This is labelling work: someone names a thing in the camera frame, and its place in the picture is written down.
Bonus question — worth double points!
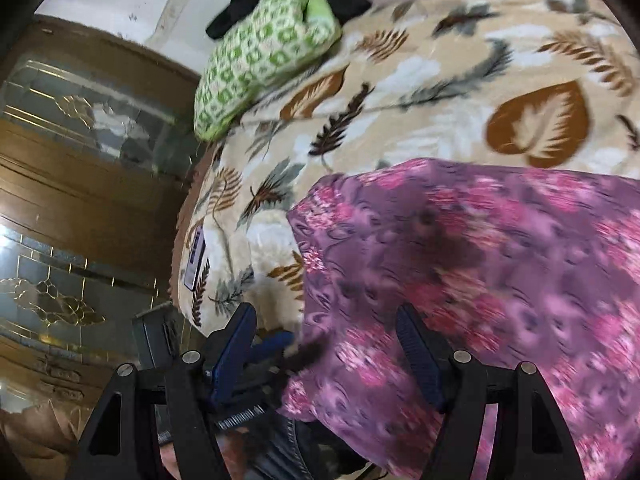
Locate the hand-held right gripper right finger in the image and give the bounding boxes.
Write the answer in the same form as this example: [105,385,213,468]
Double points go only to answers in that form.
[396,304,596,480]

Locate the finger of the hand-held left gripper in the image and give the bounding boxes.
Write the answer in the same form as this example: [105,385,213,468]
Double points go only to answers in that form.
[249,331,297,367]
[282,341,330,373]

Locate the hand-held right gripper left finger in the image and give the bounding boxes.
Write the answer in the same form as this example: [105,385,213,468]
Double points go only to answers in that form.
[65,302,258,480]

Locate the purple floral long-sleeve shirt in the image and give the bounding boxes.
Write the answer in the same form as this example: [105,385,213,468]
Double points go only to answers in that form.
[277,157,640,480]

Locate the smartphone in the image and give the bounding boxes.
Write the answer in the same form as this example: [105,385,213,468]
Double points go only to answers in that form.
[182,225,207,292]

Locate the person's blue jeans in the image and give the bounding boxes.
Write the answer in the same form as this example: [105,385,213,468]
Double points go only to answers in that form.
[220,410,351,480]

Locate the wooden mirrored wardrobe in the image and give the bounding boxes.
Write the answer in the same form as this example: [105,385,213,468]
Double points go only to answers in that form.
[0,15,211,461]

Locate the beige leaf print blanket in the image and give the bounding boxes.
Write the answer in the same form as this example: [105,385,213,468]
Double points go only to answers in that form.
[170,0,640,336]

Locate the green checkered pillow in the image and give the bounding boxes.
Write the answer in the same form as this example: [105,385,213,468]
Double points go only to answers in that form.
[194,0,343,142]

